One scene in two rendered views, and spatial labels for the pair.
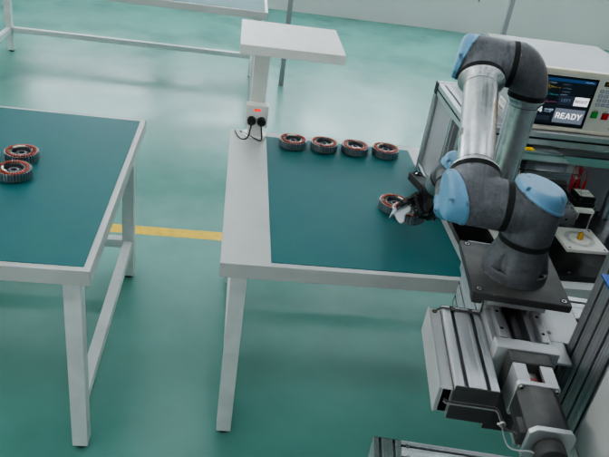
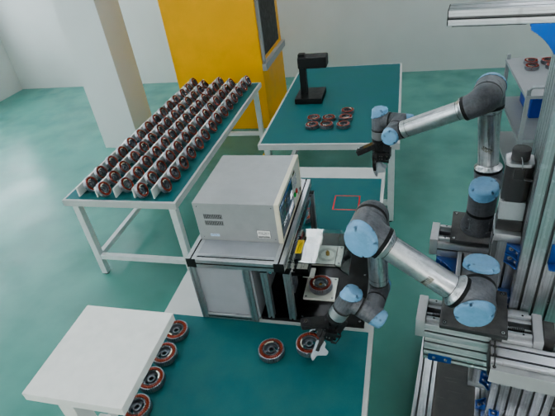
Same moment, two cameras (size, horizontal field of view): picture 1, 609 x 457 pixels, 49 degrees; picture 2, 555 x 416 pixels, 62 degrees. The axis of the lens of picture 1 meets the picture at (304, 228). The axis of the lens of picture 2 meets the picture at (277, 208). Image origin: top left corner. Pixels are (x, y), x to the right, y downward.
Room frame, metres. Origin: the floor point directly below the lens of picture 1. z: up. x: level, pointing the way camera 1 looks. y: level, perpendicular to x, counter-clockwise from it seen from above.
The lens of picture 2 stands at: (1.42, 0.81, 2.37)
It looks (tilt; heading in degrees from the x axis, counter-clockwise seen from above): 34 degrees down; 296
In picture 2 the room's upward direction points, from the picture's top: 8 degrees counter-clockwise
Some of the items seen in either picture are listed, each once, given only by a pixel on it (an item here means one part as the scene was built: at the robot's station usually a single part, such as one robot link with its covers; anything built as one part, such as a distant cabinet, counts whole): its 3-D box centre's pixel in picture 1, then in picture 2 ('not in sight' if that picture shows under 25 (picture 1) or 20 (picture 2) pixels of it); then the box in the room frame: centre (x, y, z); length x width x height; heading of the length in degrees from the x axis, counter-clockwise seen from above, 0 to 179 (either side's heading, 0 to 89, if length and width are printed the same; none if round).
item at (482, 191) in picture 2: not in sight; (483, 196); (1.33, -1.00, 1.20); 0.13 x 0.12 x 0.14; 83
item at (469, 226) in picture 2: not in sight; (479, 218); (1.33, -0.99, 1.09); 0.15 x 0.15 x 0.10
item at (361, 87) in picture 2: not in sight; (341, 134); (2.55, -3.14, 0.38); 1.85 x 1.10 x 0.75; 98
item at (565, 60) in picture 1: (555, 82); (250, 196); (2.33, -0.79, 1.22); 0.44 x 0.39 x 0.20; 98
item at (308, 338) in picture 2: (408, 213); (309, 344); (1.92, -0.33, 0.83); 0.11 x 0.11 x 0.04
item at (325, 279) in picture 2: not in sight; (320, 285); (1.99, -0.70, 0.80); 0.11 x 0.11 x 0.04
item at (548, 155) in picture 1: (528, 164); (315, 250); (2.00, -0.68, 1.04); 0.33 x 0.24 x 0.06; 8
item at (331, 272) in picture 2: (542, 238); (321, 273); (2.03, -0.82, 0.76); 0.64 x 0.47 x 0.02; 98
